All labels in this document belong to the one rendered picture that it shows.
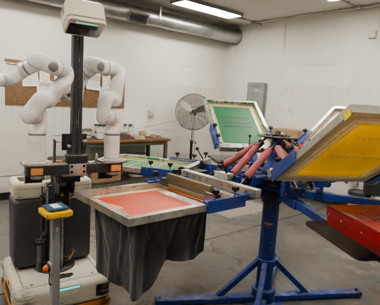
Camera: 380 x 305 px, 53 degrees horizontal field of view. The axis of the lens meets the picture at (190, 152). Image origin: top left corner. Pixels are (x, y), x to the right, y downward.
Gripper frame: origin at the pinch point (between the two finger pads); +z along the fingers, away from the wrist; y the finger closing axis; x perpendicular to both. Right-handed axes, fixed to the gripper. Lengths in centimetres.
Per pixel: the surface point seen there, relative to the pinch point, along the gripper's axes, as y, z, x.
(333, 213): -67, -148, -109
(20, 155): 262, 165, 23
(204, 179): 12, -92, -79
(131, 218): -71, -61, -88
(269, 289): 64, -115, -174
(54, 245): -55, -15, -92
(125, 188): -13, -46, -72
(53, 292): -50, -6, -115
